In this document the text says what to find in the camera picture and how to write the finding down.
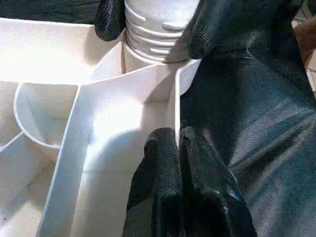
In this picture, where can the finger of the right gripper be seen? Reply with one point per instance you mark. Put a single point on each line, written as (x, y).
(109, 19)
(212, 29)

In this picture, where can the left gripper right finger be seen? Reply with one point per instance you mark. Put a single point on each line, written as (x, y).
(212, 197)

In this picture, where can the white plastic table leg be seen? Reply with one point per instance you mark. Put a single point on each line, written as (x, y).
(158, 29)

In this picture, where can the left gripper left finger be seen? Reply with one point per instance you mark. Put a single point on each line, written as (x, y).
(158, 185)

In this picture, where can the white plastic table top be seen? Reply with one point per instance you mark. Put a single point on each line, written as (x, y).
(111, 111)

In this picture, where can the black plastic mat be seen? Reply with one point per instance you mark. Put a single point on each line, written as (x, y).
(271, 123)

